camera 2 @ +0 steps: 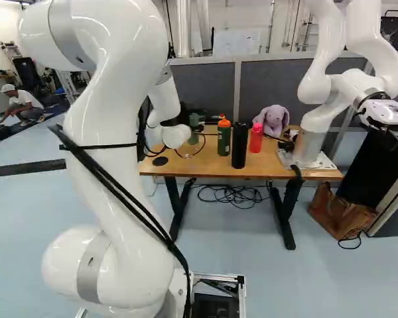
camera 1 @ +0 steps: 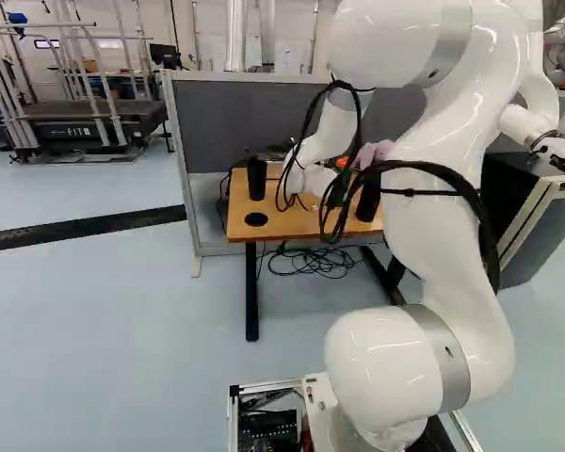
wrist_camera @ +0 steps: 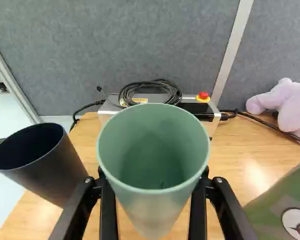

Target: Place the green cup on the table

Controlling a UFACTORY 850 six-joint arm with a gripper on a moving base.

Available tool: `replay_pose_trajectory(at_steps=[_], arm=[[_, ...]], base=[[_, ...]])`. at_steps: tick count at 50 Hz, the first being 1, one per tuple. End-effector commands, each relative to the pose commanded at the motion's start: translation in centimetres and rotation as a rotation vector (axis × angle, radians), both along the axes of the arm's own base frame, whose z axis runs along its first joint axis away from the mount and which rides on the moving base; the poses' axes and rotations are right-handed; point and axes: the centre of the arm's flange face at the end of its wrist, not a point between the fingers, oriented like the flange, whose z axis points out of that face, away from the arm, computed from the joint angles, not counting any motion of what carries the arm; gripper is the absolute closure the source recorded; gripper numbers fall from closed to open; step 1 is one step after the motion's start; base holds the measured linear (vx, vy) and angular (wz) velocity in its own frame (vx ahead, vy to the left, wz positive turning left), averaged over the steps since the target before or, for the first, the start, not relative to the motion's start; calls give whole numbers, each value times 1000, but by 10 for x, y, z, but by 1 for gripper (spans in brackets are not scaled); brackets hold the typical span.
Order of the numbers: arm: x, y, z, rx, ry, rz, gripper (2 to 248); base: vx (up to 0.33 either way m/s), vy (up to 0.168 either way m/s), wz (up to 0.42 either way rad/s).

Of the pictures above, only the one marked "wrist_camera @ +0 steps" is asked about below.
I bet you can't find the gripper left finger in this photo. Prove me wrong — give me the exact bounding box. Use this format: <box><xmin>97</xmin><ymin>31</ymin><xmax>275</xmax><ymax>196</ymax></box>
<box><xmin>48</xmin><ymin>166</ymin><xmax>119</xmax><ymax>240</ymax></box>

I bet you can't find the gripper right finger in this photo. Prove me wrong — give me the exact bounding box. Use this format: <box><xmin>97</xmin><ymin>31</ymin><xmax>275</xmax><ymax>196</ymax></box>
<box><xmin>188</xmin><ymin>164</ymin><xmax>257</xmax><ymax>240</ymax></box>

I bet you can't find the green cup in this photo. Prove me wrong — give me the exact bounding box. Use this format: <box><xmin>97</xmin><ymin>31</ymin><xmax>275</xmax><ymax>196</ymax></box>
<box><xmin>96</xmin><ymin>102</ymin><xmax>211</xmax><ymax>240</ymax></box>

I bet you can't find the black cup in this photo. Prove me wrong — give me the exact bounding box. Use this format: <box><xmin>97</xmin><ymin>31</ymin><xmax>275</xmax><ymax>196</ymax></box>
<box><xmin>0</xmin><ymin>122</ymin><xmax>91</xmax><ymax>210</ymax></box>

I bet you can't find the wooden table with black legs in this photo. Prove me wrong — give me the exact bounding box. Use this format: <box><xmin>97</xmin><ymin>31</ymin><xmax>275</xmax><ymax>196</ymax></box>
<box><xmin>0</xmin><ymin>111</ymin><xmax>300</xmax><ymax>240</ymax></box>

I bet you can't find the green bottle with orange cap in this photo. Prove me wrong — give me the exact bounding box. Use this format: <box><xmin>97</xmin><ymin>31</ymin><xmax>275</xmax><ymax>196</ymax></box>
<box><xmin>242</xmin><ymin>158</ymin><xmax>300</xmax><ymax>240</ymax></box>

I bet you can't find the silver control box, red button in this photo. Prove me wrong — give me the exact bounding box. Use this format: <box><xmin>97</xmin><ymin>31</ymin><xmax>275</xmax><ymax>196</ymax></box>
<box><xmin>97</xmin><ymin>91</ymin><xmax>221</xmax><ymax>141</ymax></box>

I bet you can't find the purple plush bunny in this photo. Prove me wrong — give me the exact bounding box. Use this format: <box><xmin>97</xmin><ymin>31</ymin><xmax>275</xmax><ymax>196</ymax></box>
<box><xmin>245</xmin><ymin>77</ymin><xmax>300</xmax><ymax>148</ymax></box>

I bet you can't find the grey office partition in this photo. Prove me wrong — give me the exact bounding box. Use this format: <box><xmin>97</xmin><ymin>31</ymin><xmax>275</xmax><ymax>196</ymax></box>
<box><xmin>0</xmin><ymin>0</ymin><xmax>300</xmax><ymax>117</ymax></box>

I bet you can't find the black cable with small plug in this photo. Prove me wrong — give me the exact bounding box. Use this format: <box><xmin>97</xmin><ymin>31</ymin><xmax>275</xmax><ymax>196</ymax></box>
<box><xmin>69</xmin><ymin>86</ymin><xmax>108</xmax><ymax>132</ymax></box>

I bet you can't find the black power cable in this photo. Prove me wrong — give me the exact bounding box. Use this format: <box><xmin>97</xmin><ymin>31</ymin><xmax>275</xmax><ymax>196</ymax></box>
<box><xmin>219</xmin><ymin>108</ymin><xmax>300</xmax><ymax>147</ymax></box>

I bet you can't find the coiled black cable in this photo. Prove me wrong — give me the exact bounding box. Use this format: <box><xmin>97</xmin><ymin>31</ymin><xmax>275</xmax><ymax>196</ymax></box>
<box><xmin>118</xmin><ymin>79</ymin><xmax>184</xmax><ymax>109</ymax></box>

